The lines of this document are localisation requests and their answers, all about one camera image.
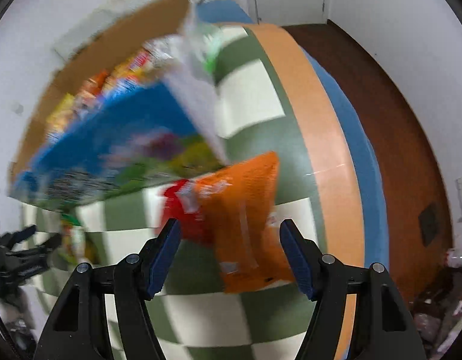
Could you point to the white green snack pouch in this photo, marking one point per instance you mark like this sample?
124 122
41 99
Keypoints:
77 246

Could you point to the brown cardboard box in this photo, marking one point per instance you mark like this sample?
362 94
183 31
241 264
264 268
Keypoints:
115 93

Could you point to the blue bed sheet mattress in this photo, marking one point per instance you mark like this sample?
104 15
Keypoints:
351 149

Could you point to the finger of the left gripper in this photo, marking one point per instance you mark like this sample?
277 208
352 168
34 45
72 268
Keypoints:
9 240
46 248

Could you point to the white wall switch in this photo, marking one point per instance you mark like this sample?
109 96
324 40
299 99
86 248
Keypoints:
17 108

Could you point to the red small snack packet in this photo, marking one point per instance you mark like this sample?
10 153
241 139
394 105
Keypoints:
181 203

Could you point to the orange snack bag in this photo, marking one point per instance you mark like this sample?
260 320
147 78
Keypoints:
238 206

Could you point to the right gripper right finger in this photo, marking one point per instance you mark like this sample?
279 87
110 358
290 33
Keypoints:
322 278

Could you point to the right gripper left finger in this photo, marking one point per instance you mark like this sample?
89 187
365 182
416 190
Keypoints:
137 279

